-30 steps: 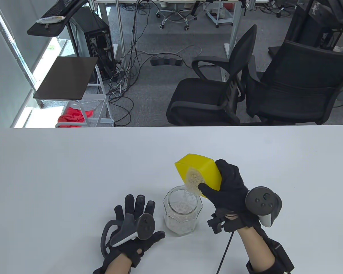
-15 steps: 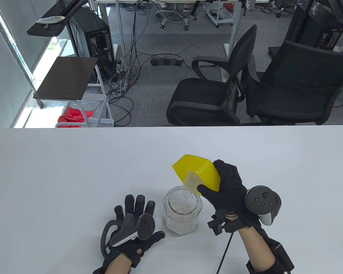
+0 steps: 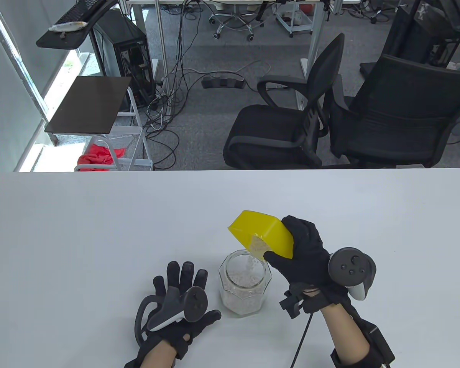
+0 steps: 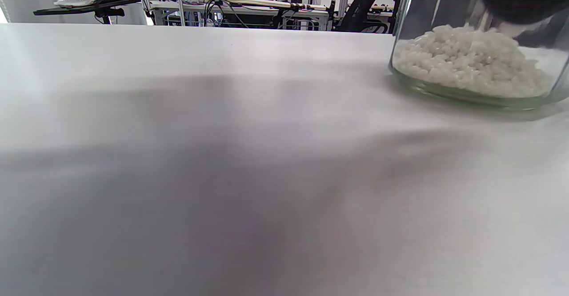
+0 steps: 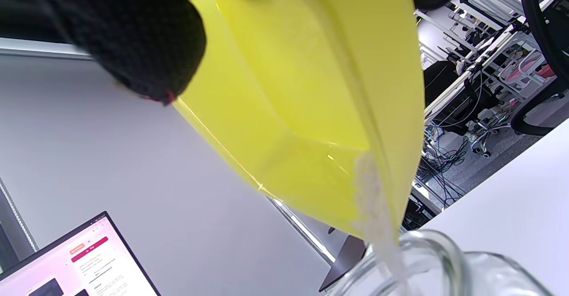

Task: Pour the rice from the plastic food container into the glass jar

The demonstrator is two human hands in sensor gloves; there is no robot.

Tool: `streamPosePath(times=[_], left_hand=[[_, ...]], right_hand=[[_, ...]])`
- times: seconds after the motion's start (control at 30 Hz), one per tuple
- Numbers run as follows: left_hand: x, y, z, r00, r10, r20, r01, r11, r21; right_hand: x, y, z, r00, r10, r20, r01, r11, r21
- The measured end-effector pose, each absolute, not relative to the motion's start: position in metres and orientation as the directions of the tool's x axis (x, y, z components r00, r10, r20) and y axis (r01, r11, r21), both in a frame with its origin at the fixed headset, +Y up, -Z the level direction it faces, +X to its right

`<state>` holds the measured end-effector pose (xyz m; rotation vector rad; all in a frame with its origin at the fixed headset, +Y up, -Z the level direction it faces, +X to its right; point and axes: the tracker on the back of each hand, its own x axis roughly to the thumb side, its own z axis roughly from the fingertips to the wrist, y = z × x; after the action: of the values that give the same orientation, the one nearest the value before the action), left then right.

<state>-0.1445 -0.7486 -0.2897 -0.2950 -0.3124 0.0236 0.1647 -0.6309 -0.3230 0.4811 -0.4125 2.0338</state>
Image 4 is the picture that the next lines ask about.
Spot black cable bundle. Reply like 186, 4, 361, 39
204, 0, 249, 29

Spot white cloth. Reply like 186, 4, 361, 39
54, 0, 99, 8

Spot clear glass jar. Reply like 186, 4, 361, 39
389, 0, 569, 112

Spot white granules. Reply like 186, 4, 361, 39
393, 24, 555, 99

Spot black tray stand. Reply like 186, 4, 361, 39
33, 0, 142, 24

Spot long white bar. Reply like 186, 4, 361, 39
181, 0, 328, 11

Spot white workbench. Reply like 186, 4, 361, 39
149, 0, 330, 32

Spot black office chair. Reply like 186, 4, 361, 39
334, 0, 393, 34

